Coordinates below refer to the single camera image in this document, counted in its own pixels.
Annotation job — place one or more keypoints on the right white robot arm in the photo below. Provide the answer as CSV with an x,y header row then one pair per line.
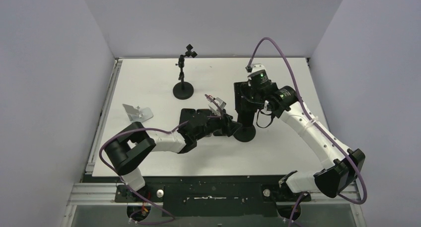
x,y
340,164

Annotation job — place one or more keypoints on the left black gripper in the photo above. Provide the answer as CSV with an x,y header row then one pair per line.
x,y
227,126

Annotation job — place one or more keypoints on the black phone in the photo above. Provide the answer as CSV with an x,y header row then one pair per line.
x,y
245,112
186,114
204,113

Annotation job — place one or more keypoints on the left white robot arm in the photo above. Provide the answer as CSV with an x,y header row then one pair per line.
x,y
130,147

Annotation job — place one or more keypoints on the aluminium rail left edge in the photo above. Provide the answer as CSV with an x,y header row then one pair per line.
x,y
103,117

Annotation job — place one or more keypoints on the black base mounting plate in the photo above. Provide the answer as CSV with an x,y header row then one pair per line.
x,y
207,196

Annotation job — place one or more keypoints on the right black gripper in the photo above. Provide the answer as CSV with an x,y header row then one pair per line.
x,y
260,90

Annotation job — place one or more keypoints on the black phone stand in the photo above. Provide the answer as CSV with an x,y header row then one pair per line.
x,y
245,134
184,90

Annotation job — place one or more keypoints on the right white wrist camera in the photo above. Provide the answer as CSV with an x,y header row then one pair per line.
x,y
257,70

